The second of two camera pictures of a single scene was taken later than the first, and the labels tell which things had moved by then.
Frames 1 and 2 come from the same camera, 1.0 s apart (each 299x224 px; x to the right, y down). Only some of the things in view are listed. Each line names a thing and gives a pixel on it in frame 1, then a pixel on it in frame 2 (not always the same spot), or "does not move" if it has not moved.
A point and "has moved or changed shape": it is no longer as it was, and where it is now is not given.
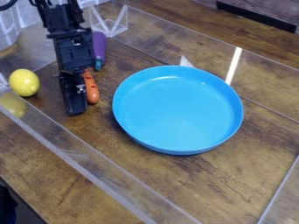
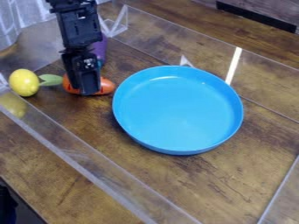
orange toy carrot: x=91 y=86 has moved or changed shape
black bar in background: x=256 y=17 does not move
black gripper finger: x=73 y=82 to x=87 y=68
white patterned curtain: x=21 y=16 does not move
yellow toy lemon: x=23 y=82 does not move
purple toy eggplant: x=99 y=39 does not move
